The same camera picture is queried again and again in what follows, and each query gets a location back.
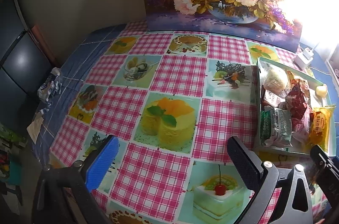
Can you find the yellow transparent snack packet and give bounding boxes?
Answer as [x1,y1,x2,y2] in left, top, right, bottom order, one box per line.
[307,104,336,151]

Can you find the green silver small packet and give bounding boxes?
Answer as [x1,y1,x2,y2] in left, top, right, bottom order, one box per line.
[260,106,292,148]

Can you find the red white milk biscuit packet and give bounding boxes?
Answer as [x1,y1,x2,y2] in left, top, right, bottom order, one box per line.
[285,85,307,120]

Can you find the yellow jelly cup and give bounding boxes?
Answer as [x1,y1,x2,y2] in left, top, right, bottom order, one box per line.
[315,83,328,98]

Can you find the clear round cake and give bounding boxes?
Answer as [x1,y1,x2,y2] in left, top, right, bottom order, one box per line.
[263,64,290,98]

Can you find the pink snack packet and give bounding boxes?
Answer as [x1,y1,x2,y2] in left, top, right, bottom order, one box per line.
[291,107,310,144]

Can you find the small red packet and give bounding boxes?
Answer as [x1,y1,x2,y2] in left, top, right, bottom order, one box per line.
[261,87,285,108]

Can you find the orange cream snack packet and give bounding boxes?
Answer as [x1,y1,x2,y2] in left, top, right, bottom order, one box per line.
[286,70,309,93]

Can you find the teal shallow box tray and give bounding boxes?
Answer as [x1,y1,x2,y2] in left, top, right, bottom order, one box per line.
[254,57,337,156]

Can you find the pink checkered dessert tablecloth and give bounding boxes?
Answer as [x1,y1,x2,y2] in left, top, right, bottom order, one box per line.
[50,22,298,223]

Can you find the blue cloth cover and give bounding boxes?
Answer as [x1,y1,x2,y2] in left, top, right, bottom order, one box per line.
[30,24,126,161]

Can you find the white power strip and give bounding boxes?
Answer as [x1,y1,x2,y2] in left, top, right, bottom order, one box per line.
[294,47,314,70]

